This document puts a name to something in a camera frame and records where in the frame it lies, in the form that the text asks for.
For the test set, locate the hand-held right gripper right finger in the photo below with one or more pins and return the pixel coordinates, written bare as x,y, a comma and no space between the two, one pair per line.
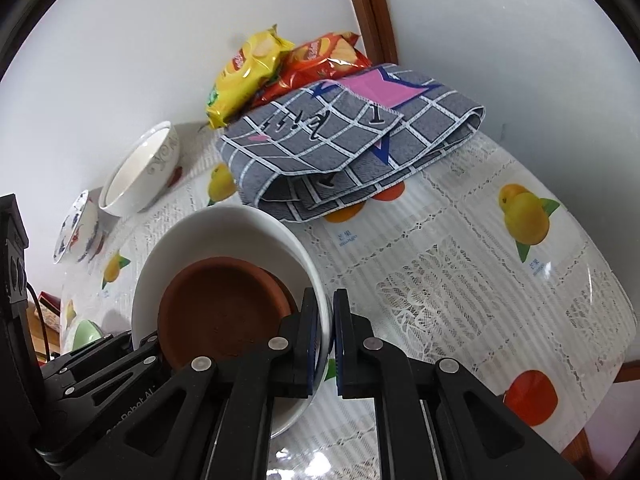
341,345

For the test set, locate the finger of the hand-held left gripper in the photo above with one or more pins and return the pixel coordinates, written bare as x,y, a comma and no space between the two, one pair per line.
125,385
100,355

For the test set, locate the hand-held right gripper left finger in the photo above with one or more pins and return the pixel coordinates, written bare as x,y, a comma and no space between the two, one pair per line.
312,340

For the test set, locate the green plate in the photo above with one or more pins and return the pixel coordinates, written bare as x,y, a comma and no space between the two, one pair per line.
85,335

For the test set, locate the brown clay dish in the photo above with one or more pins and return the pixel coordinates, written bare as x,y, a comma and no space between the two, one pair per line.
225,310

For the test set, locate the plain white bowl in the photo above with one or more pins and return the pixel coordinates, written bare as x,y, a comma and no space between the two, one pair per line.
225,230

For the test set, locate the red cover notebook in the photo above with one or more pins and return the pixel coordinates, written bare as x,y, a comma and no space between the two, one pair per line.
50,310

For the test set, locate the blue crane patterned bowl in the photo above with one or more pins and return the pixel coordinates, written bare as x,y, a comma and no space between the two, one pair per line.
80,225

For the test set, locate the grey checked cloth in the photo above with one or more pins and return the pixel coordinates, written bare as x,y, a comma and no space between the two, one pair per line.
325,145

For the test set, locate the white bowl with grey pattern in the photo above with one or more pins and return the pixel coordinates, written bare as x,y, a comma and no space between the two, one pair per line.
150,160

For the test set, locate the yellow snack packet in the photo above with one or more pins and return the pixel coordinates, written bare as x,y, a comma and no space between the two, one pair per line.
245,75

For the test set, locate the red snack packet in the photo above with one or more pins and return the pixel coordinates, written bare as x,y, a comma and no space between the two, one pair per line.
320,60

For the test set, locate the brown wooden door frame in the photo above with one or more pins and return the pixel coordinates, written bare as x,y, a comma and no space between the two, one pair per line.
370,10

